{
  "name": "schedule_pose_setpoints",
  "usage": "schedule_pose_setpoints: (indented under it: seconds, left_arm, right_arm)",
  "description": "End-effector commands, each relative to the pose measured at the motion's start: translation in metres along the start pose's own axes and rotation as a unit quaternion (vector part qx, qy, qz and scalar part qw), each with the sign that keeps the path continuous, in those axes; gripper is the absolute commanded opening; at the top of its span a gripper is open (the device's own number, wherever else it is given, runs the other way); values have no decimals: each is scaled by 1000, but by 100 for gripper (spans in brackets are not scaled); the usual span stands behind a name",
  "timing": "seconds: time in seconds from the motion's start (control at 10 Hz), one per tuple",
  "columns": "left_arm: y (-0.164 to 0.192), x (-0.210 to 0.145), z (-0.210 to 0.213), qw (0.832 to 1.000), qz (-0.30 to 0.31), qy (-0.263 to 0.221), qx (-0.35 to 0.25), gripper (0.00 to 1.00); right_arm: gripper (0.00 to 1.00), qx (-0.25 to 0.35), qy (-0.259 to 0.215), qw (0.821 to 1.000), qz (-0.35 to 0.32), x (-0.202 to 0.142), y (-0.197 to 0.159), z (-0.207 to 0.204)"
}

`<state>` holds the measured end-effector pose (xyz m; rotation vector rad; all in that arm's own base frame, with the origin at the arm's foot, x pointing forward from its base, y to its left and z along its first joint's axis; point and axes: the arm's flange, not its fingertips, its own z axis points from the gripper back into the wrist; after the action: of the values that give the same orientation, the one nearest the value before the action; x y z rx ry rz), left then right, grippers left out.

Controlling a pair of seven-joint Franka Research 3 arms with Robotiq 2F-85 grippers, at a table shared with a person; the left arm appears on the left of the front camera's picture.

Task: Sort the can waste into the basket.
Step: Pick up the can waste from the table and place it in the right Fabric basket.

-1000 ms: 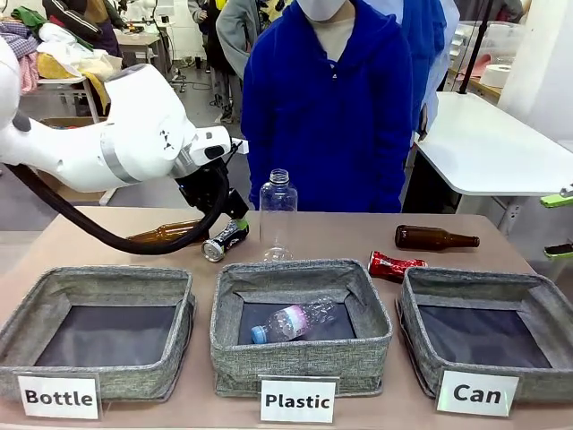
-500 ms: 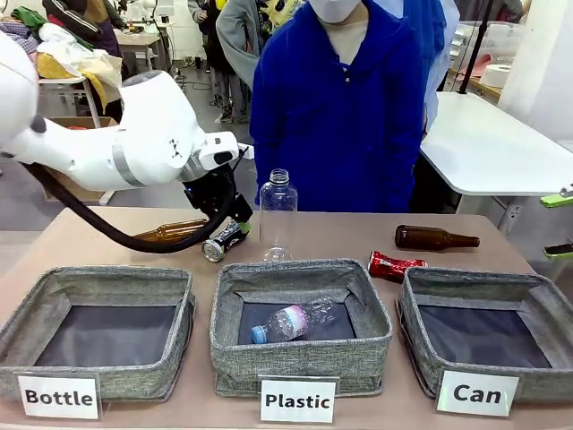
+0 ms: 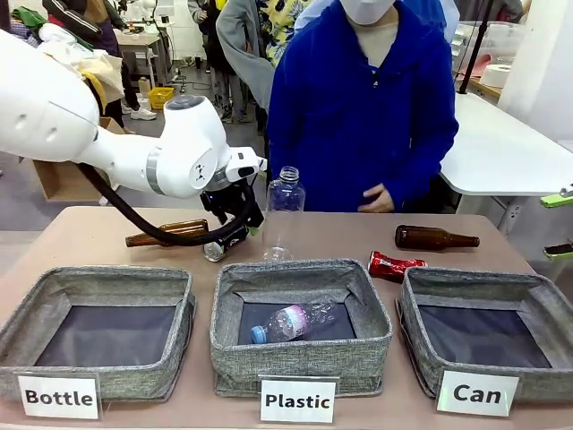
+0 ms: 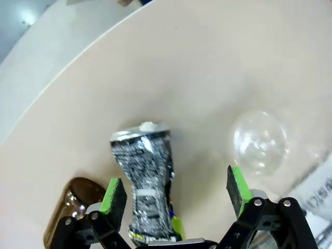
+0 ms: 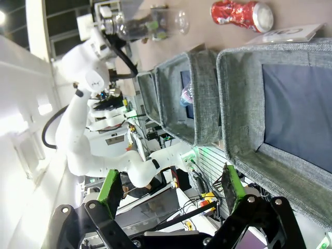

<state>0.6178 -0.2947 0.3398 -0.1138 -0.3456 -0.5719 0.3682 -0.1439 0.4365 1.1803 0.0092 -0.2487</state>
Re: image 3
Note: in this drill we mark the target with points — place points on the small plastic bottle blue cap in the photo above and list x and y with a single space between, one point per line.
286 324

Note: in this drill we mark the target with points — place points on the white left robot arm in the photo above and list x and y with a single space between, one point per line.
45 112

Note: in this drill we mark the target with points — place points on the brown glass bottle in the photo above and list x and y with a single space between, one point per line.
425 238
183 226

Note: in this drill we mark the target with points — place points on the open cardboard box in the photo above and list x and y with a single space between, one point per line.
62 179

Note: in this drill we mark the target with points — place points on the white paper roll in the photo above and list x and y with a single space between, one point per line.
496 76

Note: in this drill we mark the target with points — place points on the person's left hand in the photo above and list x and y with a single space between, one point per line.
380 199

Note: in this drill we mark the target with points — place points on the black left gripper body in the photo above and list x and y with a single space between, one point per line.
221 199

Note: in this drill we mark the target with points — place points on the grey workbench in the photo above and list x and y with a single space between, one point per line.
143 49

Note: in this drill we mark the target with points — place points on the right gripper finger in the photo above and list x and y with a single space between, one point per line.
557 200
559 251

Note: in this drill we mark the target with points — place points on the white sign reading Can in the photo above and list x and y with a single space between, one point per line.
476 394

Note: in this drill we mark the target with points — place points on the black printed drink can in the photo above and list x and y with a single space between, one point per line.
215 253

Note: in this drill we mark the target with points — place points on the grey fabric basket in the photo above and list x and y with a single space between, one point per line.
295 358
416 340
134 372

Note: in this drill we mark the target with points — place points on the person in black jacket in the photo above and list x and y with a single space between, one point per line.
76 18

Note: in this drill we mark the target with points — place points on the white sign reading Plastic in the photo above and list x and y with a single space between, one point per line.
297 400

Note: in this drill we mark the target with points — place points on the large clear plastic bottle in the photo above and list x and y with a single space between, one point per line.
286 197

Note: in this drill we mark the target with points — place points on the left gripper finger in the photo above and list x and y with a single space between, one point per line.
253 215
221 218

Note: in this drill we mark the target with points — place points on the pile of clothes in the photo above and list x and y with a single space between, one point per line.
98 67

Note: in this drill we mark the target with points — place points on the person in grey hoodie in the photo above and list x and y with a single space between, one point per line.
242 54

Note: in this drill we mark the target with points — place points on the white face mask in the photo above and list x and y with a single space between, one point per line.
367 9

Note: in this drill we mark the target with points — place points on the small brown carton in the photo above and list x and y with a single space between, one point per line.
143 85

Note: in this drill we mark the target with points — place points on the person in blue hoodie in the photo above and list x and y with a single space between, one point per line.
358 112

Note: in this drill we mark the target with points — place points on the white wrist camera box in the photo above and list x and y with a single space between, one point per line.
242 163

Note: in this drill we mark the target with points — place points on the large white table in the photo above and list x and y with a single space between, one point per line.
492 148

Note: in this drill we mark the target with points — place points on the person in floral shirt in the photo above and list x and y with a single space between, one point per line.
279 27

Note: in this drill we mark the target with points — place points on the clear plastic storage bin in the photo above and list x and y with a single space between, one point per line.
492 36

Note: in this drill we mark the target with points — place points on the yellow plastic crate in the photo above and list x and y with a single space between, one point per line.
160 98

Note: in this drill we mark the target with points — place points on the white sign reading Bottle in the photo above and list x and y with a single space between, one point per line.
58 396

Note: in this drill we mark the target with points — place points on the crushed red drink can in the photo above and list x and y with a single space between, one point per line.
389 266

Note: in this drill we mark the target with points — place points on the black stand pole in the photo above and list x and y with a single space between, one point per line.
474 49

